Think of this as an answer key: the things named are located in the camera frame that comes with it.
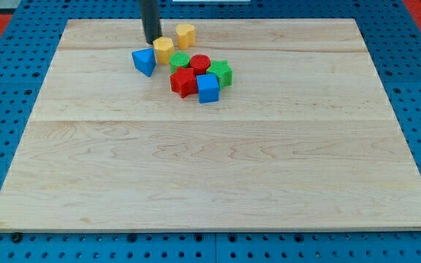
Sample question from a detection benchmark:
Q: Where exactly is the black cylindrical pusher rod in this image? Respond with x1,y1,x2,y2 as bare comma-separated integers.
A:
139,0,162,45

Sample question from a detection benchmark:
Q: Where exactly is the yellow heart block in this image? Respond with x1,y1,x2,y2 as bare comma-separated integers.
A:
175,23,196,50

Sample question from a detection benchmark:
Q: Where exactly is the yellow hexagon block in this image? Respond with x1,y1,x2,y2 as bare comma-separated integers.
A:
153,37,175,64

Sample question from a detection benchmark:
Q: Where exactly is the blue triangle block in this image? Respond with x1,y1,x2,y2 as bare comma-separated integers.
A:
132,48,156,77

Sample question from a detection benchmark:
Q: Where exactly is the green cylinder block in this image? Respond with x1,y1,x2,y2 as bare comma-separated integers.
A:
169,52,191,74

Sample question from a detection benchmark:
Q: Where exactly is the red cylinder block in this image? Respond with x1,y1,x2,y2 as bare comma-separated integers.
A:
189,54,211,76

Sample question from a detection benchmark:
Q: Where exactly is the red star block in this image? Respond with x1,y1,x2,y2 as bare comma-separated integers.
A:
170,67,197,99

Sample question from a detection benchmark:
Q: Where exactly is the green star block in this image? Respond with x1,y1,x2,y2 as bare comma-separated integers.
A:
206,60,233,88

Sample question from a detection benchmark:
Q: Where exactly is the blue cube block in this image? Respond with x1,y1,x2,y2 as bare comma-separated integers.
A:
196,74,220,104

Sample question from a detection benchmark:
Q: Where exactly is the light wooden board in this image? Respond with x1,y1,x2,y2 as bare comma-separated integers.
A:
0,19,421,233

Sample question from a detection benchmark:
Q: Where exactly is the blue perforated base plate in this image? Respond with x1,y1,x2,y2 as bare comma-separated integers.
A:
0,1,421,262

